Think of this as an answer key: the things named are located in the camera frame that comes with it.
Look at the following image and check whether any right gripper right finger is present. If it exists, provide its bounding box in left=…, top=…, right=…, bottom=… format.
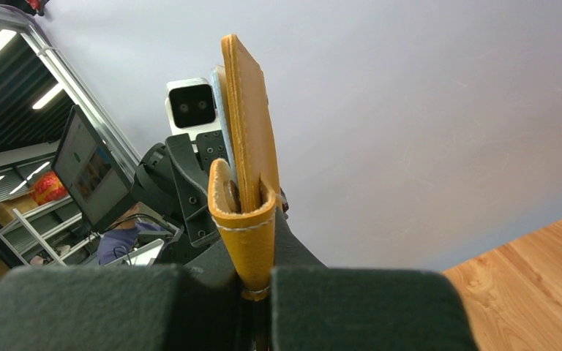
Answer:
left=271, top=214, right=477, bottom=350

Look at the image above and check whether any computer monitor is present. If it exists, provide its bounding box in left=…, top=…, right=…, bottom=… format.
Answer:
left=51, top=105, right=135, bottom=233

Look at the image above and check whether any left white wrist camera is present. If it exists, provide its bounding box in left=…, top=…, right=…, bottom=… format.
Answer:
left=165, top=78, right=221, bottom=141

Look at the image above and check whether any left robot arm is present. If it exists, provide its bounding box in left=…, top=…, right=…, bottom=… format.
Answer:
left=131, top=130, right=228, bottom=265

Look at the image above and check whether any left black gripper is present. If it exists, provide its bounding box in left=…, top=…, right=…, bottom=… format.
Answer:
left=165, top=129, right=228, bottom=248

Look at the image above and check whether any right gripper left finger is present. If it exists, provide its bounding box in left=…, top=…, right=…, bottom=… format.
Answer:
left=0, top=243, right=252, bottom=350

